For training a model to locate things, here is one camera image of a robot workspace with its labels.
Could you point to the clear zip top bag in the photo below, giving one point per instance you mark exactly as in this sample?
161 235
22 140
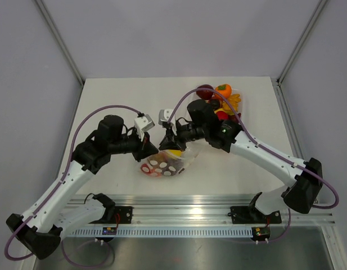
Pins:
159 160

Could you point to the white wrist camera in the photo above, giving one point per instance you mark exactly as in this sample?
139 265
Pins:
143 123
167 120

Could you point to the small circuit board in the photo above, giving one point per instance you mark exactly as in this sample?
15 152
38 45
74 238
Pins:
261 232
109 231

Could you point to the aluminium mounting rail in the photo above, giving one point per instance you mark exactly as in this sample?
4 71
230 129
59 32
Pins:
196 210

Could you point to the left small circuit board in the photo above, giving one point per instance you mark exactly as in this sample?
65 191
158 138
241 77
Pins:
109 231

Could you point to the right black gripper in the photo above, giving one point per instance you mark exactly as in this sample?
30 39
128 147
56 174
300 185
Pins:
169 142

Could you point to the dark red apple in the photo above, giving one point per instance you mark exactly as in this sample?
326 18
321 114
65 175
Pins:
203 92

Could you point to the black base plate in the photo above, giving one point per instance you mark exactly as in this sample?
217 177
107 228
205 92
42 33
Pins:
249 215
122 215

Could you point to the left aluminium frame post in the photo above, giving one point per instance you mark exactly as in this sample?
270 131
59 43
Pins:
52 27

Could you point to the right small circuit board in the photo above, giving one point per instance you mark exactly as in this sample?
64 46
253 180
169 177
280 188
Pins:
261 232

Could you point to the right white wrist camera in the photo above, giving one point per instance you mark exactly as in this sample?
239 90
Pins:
167 120

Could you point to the purple grape bunch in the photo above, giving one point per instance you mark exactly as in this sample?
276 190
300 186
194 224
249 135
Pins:
174 166

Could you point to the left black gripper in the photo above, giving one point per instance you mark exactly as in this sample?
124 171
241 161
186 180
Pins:
145 149

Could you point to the yellow lemon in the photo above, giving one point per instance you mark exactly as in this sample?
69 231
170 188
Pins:
176 153

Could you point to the orange persimmon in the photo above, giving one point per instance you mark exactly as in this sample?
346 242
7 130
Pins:
225 90

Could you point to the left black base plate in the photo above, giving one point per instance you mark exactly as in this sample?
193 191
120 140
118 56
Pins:
122 215

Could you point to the white slotted cable duct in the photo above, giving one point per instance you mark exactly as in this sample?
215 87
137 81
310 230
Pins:
167 232

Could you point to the dark purple plum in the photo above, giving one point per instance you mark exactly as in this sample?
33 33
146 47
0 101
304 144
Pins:
215 104

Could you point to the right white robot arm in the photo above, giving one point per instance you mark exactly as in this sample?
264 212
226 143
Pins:
300 178

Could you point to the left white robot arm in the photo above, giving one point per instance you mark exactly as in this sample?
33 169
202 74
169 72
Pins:
42 227

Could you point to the right aluminium frame post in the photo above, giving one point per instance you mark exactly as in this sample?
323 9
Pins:
303 38

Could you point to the white plastic food tray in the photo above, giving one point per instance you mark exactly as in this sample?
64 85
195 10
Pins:
215 96

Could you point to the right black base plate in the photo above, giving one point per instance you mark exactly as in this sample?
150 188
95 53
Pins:
249 215

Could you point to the aluminium frame post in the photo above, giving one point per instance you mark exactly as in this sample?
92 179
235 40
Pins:
303 38
52 27

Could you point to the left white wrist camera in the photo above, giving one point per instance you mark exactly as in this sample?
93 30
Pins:
143 123

